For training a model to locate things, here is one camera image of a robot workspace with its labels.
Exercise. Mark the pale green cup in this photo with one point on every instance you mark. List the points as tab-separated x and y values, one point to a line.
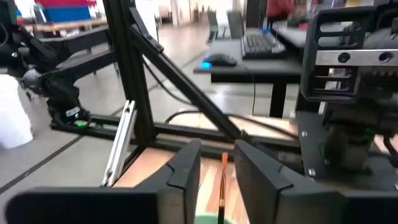
205	221

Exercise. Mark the silver metal bracket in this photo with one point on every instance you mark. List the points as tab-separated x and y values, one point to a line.
119	146

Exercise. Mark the grey office chair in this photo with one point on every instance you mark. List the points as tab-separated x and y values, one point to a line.
212	23
235	23

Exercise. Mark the orange fan-tip paintbrush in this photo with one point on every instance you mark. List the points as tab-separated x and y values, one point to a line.
222	186

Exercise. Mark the dark operator desk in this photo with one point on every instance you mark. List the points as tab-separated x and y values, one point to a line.
264	71

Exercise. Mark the red storage bin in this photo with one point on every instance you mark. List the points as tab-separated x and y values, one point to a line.
65	3

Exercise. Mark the black keyboard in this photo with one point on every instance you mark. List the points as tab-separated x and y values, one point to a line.
261	46

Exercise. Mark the black aluminium table frame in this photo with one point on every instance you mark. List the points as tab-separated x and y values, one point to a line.
130	62

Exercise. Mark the black mouse blue light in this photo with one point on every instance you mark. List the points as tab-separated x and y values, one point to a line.
222	59

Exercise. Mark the long wooden table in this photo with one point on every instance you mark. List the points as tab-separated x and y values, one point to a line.
68	25

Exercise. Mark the white cylindrical container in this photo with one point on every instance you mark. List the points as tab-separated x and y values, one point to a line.
14	118

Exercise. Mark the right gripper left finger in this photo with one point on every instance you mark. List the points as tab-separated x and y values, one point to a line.
93	207

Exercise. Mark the blue storage bin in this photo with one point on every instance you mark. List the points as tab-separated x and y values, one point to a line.
68	14

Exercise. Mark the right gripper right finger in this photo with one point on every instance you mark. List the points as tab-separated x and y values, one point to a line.
311	208

